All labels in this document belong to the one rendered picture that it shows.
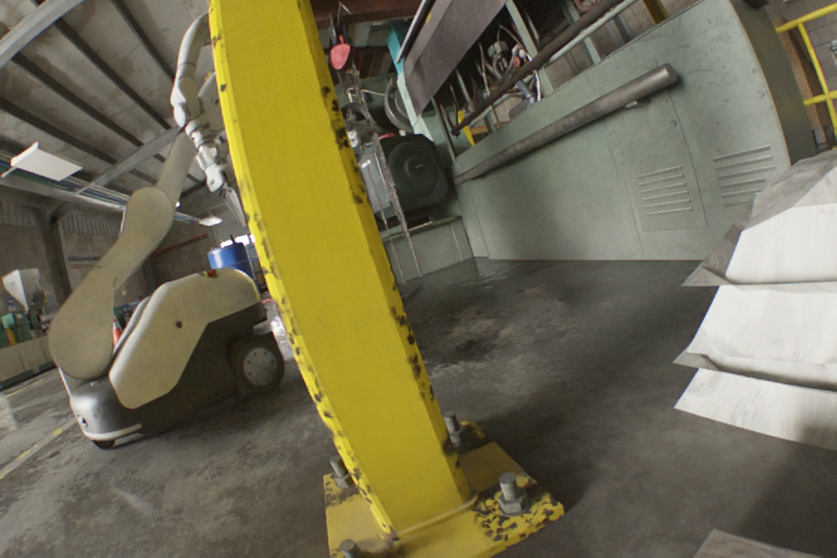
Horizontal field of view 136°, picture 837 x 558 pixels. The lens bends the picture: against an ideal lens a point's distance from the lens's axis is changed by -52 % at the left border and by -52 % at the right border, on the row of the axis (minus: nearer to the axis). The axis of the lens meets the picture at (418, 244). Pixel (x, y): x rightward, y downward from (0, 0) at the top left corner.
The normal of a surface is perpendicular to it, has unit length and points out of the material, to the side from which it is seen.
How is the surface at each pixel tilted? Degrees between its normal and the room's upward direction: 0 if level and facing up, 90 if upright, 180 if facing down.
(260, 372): 90
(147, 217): 90
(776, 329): 65
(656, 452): 0
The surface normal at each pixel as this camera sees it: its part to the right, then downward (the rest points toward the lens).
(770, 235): -0.95, -0.18
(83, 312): 0.77, -0.22
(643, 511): -0.31, -0.95
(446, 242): 0.26, -0.04
